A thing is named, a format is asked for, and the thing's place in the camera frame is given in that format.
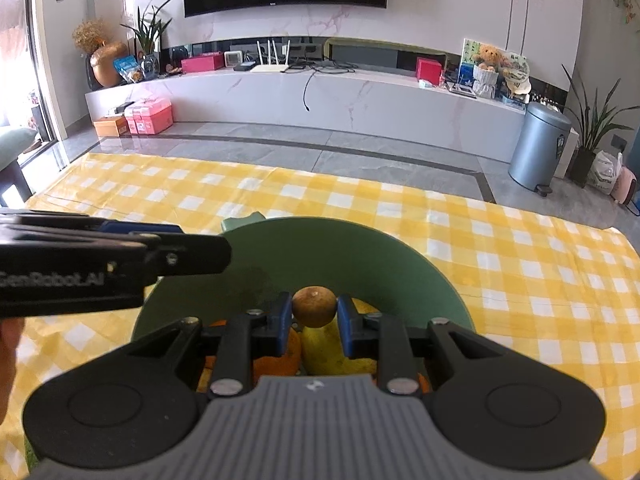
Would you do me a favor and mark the leafy plant in glass vase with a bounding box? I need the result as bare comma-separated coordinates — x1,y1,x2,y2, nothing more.
120,0,178,81

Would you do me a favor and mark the pink-red flat box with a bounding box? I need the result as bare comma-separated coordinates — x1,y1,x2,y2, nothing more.
181,53,224,73

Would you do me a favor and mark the yellow pear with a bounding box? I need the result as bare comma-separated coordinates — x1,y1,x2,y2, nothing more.
300,322,378,378

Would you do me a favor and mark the potted plant with long leaves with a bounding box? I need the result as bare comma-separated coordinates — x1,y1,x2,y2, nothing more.
560,62,626,188

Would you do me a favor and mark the yellow checked tablecloth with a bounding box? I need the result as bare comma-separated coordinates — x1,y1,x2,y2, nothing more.
0,152,640,480

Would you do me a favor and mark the white router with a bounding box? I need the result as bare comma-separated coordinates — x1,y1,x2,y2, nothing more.
250,39,292,73

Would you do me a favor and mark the red box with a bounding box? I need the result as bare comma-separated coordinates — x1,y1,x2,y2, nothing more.
416,56,445,85

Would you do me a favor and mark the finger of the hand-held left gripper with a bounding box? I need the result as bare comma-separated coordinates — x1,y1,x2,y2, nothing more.
0,228,232,285
0,208,185,239

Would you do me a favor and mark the small brown round fruit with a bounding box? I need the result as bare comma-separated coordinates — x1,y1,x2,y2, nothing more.
291,286,336,327

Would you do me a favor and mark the large pink storage box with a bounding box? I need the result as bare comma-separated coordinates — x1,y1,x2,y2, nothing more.
135,100,174,136

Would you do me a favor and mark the gold round vase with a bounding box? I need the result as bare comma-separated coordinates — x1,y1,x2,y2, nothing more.
90,41,130,88

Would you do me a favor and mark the pink small appliance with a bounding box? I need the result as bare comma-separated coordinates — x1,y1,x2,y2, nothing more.
614,166,638,206

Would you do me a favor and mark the dried flower bunch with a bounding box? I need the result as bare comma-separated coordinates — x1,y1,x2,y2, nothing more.
72,19,111,56

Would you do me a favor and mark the blue snack bag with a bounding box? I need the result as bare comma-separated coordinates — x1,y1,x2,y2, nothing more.
112,56,143,83

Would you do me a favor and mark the person's left hand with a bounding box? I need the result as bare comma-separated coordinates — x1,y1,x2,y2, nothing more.
0,317,24,423

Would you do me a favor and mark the orange cardboard box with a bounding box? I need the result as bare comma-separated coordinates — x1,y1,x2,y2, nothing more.
93,116,128,137

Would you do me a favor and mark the white plastic bag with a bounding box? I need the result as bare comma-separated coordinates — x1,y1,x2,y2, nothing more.
587,150,623,196

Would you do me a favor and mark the green colander bowl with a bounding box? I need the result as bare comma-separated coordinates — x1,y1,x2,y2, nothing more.
131,211,475,396

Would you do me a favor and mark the green cushion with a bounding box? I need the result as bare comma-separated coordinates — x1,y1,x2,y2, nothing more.
0,127,40,171

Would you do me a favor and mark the painted paper fan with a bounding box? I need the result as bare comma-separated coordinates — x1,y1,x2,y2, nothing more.
500,52,531,96

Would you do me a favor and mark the grey pedal trash can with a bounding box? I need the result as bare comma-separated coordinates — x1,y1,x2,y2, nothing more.
509,101,572,193

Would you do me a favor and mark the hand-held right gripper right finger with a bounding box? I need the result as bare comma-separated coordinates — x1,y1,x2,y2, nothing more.
336,292,501,396

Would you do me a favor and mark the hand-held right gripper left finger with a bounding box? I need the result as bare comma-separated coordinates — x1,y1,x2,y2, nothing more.
127,290,293,397

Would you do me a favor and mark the black hanging cable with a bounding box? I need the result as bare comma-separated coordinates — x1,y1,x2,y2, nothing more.
302,67,321,112

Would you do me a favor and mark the teddy bear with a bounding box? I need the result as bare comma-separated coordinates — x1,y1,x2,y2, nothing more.
472,44,503,72

